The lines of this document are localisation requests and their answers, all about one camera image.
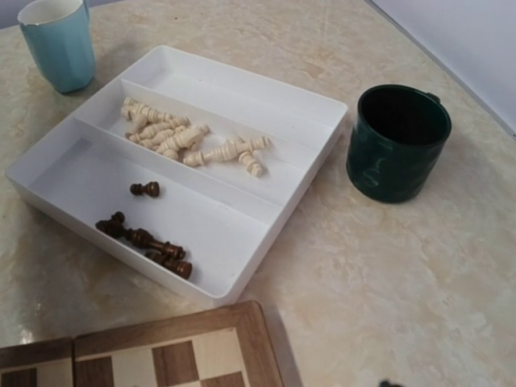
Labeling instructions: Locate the small dark pawn in tray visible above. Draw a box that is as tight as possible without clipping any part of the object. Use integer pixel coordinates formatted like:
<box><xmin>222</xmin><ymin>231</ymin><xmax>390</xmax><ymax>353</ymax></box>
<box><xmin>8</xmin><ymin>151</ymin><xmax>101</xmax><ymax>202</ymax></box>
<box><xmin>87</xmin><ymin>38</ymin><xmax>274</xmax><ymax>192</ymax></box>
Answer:
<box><xmin>130</xmin><ymin>181</ymin><xmax>160</xmax><ymax>198</ymax></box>

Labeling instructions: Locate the dark green cup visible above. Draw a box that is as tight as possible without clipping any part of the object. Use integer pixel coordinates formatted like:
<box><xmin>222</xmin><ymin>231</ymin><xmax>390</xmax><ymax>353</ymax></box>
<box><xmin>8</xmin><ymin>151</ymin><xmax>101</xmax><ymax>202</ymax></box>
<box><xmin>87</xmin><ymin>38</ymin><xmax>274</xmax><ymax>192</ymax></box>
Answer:
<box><xmin>346</xmin><ymin>84</ymin><xmax>452</xmax><ymax>203</ymax></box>

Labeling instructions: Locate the white divided plastic tray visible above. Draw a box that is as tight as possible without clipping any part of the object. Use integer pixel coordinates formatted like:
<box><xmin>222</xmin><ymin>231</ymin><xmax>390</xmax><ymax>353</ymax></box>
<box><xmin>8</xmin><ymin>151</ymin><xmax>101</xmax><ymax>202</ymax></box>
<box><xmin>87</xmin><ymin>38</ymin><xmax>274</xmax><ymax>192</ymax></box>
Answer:
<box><xmin>6</xmin><ymin>46</ymin><xmax>347</xmax><ymax>307</ymax></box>

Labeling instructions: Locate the light blue cup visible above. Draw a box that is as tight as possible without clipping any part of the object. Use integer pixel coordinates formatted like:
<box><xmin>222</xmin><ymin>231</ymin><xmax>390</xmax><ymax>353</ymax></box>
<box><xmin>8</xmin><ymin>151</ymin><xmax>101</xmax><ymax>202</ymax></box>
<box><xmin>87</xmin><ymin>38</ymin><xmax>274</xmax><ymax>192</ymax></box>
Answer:
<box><xmin>17</xmin><ymin>0</ymin><xmax>96</xmax><ymax>94</ymax></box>

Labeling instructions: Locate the pile of white chess pieces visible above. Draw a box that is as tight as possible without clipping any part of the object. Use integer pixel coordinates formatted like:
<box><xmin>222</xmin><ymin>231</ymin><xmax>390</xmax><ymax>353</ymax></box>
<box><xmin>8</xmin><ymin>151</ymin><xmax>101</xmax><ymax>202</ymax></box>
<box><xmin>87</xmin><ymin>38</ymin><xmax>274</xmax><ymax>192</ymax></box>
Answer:
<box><xmin>120</xmin><ymin>97</ymin><xmax>270</xmax><ymax>177</ymax></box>

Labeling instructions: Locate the dark king in tray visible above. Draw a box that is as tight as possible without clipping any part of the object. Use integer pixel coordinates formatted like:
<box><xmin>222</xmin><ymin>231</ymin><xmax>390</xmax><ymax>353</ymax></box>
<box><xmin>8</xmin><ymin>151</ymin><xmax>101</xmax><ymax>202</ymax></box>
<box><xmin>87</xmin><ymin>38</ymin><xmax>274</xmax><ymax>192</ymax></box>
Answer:
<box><xmin>95</xmin><ymin>211</ymin><xmax>186</xmax><ymax>260</ymax></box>

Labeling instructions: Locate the wooden chess board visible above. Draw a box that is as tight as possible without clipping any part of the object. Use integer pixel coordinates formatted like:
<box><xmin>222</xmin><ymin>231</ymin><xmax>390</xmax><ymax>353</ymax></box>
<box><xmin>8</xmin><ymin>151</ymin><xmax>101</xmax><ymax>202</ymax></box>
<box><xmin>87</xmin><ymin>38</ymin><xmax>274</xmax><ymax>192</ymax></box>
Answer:
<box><xmin>1</xmin><ymin>301</ymin><xmax>289</xmax><ymax>386</ymax></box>

